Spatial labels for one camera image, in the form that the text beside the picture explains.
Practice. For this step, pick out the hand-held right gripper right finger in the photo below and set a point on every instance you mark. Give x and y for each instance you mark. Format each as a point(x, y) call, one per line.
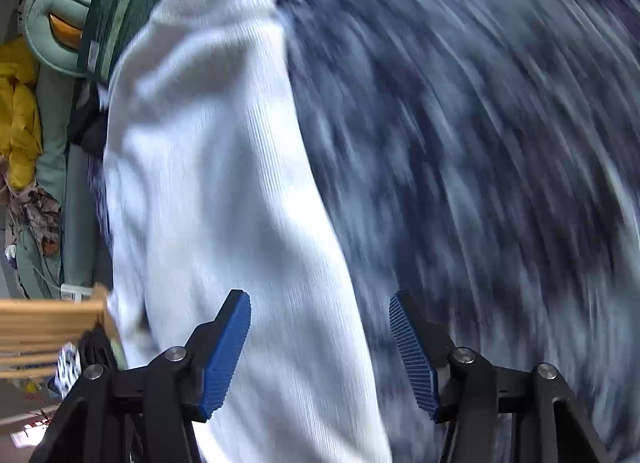
point(412, 353)

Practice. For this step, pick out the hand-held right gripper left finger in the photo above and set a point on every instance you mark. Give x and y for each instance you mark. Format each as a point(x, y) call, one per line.
point(227, 353)

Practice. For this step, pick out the white knitted sweater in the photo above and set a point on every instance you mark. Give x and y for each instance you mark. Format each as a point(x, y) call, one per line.
point(225, 168)

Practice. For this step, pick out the black white spotted cloth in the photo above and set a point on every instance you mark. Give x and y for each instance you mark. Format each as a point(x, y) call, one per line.
point(67, 368)

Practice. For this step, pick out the blue white patterned blanket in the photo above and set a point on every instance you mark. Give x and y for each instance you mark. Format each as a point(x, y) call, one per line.
point(450, 143)

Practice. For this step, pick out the camouflage cloth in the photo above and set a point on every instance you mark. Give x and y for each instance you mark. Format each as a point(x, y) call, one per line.
point(37, 213)

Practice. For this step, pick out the yellow cloth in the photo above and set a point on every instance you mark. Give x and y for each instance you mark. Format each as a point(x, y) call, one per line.
point(20, 118)

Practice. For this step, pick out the green label plastic packet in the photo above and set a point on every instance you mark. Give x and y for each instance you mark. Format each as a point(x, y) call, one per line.
point(117, 23)

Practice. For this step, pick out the orange object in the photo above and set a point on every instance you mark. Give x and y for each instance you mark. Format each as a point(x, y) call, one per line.
point(67, 33)

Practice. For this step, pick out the light wooden frame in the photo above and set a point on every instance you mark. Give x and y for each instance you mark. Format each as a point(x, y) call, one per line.
point(45, 323)

